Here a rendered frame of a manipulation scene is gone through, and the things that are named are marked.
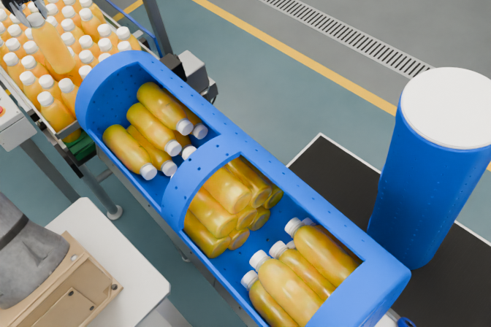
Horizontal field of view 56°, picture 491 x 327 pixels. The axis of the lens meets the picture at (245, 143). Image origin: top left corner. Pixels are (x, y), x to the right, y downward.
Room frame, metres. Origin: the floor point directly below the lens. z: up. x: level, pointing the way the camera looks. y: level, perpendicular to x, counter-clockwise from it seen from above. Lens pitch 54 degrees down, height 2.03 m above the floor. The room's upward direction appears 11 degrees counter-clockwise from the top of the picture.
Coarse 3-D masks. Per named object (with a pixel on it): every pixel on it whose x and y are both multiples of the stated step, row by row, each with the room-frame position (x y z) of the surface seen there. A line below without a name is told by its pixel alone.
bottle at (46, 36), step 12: (48, 24) 1.08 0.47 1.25; (36, 36) 1.06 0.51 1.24; (48, 36) 1.05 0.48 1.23; (60, 36) 1.08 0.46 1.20; (48, 48) 1.05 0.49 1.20; (60, 48) 1.06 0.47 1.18; (48, 60) 1.05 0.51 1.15; (60, 60) 1.05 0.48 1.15; (72, 60) 1.07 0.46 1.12; (60, 72) 1.05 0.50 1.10
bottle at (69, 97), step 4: (72, 88) 1.00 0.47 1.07; (76, 88) 1.01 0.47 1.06; (64, 92) 0.99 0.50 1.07; (68, 92) 0.99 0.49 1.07; (72, 92) 1.00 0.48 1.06; (76, 92) 1.00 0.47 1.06; (64, 96) 0.99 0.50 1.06; (68, 96) 0.99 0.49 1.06; (72, 96) 0.99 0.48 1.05; (64, 100) 0.99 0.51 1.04; (68, 100) 0.98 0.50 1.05; (72, 100) 0.98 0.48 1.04; (68, 104) 0.98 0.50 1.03; (72, 104) 0.98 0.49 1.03; (68, 108) 0.99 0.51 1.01; (72, 108) 0.98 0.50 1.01; (72, 112) 0.98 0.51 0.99
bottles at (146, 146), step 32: (128, 128) 0.84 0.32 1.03; (160, 128) 0.77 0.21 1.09; (128, 160) 0.71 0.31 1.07; (160, 160) 0.72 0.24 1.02; (192, 224) 0.48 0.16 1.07; (256, 224) 0.49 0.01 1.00; (288, 256) 0.36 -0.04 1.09; (352, 256) 0.33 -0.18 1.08; (256, 288) 0.31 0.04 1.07; (320, 288) 0.28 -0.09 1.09; (288, 320) 0.23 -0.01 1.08
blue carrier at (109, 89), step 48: (96, 96) 0.88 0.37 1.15; (192, 96) 0.76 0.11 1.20; (96, 144) 0.76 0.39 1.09; (192, 144) 0.79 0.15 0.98; (240, 144) 0.58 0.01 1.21; (144, 192) 0.57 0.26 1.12; (192, 192) 0.49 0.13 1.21; (288, 192) 0.44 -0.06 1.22; (192, 240) 0.46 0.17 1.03; (288, 240) 0.44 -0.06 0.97; (240, 288) 0.33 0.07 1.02; (336, 288) 0.23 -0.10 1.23; (384, 288) 0.22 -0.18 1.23
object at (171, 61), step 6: (168, 54) 1.15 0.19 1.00; (174, 54) 1.15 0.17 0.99; (162, 60) 1.12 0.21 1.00; (168, 60) 1.12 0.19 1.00; (174, 60) 1.11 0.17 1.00; (168, 66) 1.09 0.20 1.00; (174, 66) 1.09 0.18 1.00; (180, 66) 1.09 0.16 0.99; (174, 72) 1.08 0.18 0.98; (180, 72) 1.09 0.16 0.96; (180, 78) 1.09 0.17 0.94; (186, 78) 1.10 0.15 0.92
